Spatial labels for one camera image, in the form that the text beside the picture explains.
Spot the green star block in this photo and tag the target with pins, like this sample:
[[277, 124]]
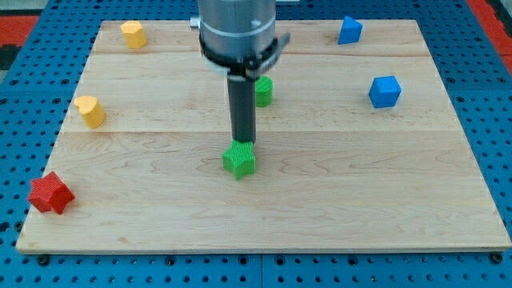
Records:
[[239, 159]]

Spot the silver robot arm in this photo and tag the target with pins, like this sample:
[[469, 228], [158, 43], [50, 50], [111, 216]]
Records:
[[239, 37]]

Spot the red star block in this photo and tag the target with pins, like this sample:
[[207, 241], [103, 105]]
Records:
[[50, 193]]

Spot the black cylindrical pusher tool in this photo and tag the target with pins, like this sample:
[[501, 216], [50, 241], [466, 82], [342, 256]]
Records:
[[241, 95]]

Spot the green cylinder block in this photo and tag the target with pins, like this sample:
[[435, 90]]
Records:
[[264, 91]]

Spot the wooden board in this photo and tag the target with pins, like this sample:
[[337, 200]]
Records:
[[333, 174]]

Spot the blue cube block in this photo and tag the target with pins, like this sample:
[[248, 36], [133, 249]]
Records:
[[384, 92]]

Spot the blue triangular block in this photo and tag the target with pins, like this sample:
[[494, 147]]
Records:
[[350, 31]]

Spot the yellow pentagon block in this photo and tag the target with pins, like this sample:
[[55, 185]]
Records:
[[134, 34]]

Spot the yellow heart block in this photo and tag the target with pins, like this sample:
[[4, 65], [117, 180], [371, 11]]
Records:
[[91, 110]]

